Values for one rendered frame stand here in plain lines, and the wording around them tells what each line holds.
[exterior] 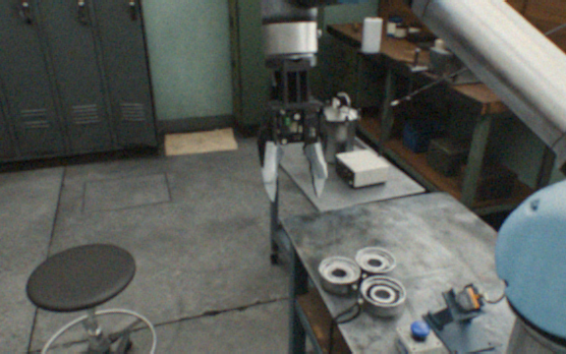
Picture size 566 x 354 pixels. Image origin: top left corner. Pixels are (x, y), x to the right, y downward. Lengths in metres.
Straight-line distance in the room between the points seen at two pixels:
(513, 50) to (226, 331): 1.92
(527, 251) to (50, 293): 1.46
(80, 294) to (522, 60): 1.39
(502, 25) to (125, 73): 3.20
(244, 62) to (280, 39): 3.26
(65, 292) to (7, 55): 2.30
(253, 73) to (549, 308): 3.62
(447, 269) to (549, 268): 0.97
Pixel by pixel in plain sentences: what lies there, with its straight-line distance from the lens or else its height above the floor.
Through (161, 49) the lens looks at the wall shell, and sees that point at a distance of 4.17.
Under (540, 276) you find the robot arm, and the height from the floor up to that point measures 1.37.
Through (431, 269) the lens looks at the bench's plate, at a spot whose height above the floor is 0.80.
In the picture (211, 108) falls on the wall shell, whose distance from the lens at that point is 4.35.
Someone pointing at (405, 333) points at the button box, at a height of 0.85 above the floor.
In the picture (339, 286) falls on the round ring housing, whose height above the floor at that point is 0.83.
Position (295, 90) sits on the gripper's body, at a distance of 0.68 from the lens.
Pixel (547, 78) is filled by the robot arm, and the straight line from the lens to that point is 0.61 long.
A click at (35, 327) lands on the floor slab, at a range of 2.58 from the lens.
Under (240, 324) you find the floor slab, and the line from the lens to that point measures 2.35.
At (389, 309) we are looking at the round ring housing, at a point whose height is 0.83.
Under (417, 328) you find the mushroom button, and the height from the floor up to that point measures 0.87.
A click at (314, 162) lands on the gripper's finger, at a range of 0.74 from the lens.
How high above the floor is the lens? 1.64
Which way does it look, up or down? 28 degrees down
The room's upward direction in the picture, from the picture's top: straight up
